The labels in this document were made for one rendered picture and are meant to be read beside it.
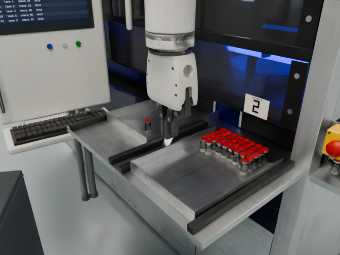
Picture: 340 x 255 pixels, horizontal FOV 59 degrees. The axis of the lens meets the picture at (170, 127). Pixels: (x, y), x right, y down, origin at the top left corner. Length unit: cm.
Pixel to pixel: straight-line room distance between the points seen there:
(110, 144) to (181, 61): 56
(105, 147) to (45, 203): 132
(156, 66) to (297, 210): 65
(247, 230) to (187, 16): 87
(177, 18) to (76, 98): 104
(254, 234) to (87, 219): 118
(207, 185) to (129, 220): 123
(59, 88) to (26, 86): 13
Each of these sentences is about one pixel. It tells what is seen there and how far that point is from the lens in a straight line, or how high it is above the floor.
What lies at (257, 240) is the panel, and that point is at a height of 53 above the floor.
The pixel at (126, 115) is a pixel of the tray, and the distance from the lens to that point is 119.
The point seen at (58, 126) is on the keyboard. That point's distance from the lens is 129.
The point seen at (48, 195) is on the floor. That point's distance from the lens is 231.
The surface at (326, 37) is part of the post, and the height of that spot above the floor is 124.
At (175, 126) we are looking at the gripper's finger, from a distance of 58.
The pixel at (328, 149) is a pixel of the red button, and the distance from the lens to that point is 82.
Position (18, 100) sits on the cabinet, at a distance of 142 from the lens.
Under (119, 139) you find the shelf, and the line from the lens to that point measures 102.
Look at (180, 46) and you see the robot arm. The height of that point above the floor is 127.
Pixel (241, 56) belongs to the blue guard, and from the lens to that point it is 94.
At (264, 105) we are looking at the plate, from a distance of 92.
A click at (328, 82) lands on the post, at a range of 82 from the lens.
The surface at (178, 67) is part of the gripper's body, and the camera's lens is 50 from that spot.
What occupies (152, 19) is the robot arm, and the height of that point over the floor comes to 131.
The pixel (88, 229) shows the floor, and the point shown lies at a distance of 198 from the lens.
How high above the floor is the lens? 137
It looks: 27 degrees down
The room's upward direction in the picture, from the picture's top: straight up
